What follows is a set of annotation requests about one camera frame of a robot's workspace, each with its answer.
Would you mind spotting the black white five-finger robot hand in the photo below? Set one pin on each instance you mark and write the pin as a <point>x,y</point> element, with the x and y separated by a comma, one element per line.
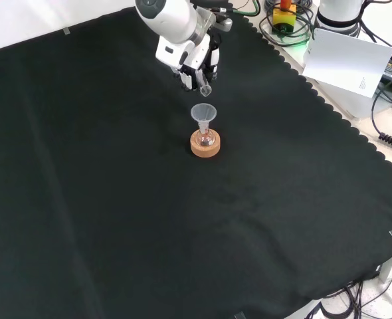
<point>212,56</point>

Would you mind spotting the clear graduated cylinder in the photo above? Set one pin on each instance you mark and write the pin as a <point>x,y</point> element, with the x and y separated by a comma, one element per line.
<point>205,89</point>

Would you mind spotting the clear round-bottom flask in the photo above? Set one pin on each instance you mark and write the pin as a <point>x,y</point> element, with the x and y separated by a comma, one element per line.
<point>206,139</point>

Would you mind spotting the clear plastic funnel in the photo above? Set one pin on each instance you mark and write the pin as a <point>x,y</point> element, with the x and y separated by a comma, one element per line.
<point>204,113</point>

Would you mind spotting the yellow stop button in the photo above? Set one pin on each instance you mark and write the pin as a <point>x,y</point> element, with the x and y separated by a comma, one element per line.
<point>284,20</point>

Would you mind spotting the pale board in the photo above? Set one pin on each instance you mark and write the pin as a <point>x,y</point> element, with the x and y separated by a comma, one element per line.
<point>345,61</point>

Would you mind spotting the black bench cloth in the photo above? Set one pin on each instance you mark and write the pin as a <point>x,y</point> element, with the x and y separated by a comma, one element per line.
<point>116,199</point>

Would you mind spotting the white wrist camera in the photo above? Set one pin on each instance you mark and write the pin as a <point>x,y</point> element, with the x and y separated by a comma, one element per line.
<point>169,53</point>

